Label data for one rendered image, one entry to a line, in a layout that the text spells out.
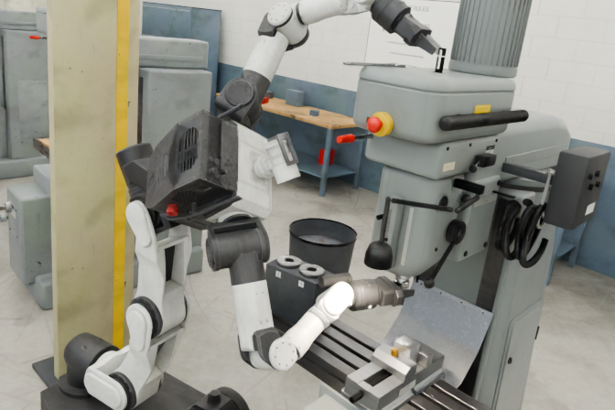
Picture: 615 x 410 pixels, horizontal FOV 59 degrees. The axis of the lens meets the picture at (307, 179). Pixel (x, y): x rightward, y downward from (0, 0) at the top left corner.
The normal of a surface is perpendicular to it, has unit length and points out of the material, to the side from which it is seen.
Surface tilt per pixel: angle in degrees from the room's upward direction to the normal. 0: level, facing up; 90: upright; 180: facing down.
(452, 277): 90
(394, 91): 90
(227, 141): 59
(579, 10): 90
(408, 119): 90
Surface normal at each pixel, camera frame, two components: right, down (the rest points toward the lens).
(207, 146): 0.81, -0.29
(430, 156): -0.69, 0.13
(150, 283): -0.51, 0.18
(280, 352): 0.59, -0.23
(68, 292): 0.72, 0.27
